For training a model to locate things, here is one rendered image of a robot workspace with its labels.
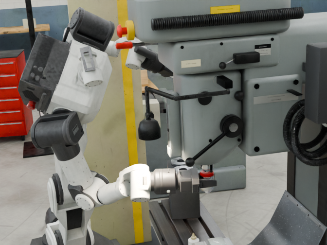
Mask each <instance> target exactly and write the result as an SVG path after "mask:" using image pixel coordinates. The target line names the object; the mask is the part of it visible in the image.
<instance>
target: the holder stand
mask: <svg viewBox="0 0 327 245"><path fill-rule="evenodd" d="M167 168H175V172H177V173H178V172H179V170H190V169H191V168H196V166H195V165H194V166H192V167H187V166H186V165H185V161H184V160H183V159H182V158H181V157H177V158H174V159H171V160H167ZM169 203H170V209H171V216H172V219H186V218H200V194H199V193H192V192H180V191H179V189H177V191H176V194H170V195H169Z"/></svg>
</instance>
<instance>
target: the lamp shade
mask: <svg viewBox="0 0 327 245"><path fill-rule="evenodd" d="M138 137H139V139H140V140H157V139H159V138H160V137H161V128H160V126H159V123H158V121H157V120H155V119H153V118H150V119H147V118H145V119H143V120H142V121H141V122H140V124H139V127H138Z"/></svg>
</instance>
